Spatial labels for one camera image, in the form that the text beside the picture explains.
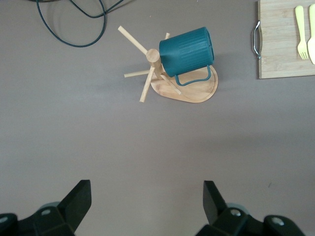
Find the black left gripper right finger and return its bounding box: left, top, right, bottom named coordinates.
left=195, top=180, right=306, bottom=236

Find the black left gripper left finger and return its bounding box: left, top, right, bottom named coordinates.
left=0, top=179, right=93, bottom=236

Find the teal ribbed cup with handle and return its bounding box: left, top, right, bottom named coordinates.
left=158, top=26, right=215, bottom=87

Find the wooden mug tree stand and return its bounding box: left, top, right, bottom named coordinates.
left=117, top=26, right=219, bottom=104

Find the wooden cutting board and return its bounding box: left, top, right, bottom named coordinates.
left=251, top=0, right=315, bottom=80

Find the yellow plastic knife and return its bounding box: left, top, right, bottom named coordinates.
left=307, top=3, right=315, bottom=65

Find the yellow plastic fork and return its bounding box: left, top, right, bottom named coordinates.
left=294, top=5, right=309, bottom=60

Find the black cable large loop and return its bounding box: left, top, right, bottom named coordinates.
left=36, top=0, right=107, bottom=48

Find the black cable small loop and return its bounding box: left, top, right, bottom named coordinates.
left=70, top=0, right=119, bottom=18

